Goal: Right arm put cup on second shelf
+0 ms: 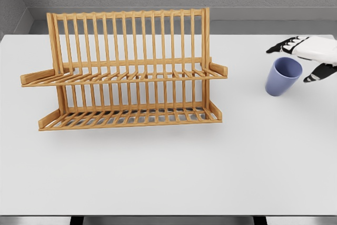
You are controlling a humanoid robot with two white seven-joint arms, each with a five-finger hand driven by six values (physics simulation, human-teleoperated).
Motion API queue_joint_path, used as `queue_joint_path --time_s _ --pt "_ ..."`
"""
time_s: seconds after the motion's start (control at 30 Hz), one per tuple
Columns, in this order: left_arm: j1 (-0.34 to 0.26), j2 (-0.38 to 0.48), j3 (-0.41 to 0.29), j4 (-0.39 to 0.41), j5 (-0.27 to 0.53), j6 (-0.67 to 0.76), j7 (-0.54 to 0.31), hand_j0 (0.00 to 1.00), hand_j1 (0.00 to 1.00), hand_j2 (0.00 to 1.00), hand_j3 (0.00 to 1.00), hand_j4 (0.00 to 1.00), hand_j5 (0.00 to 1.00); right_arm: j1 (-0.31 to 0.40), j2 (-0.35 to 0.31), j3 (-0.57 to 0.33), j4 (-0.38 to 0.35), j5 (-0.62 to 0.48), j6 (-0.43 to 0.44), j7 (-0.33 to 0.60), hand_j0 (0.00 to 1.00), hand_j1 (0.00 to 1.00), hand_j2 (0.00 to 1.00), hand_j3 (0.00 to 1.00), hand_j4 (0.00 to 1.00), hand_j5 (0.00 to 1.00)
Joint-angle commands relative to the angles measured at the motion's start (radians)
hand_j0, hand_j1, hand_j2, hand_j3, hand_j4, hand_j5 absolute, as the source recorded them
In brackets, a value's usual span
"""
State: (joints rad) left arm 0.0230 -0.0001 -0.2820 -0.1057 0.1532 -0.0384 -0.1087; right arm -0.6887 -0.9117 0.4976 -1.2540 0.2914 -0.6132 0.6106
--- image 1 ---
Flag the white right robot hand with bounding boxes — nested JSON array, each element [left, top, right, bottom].
[[265, 36, 337, 83]]

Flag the blue cup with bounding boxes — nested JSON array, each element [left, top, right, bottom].
[[264, 56, 303, 97]]

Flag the wooden two-tier dish rack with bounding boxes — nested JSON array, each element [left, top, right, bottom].
[[20, 7, 229, 132]]

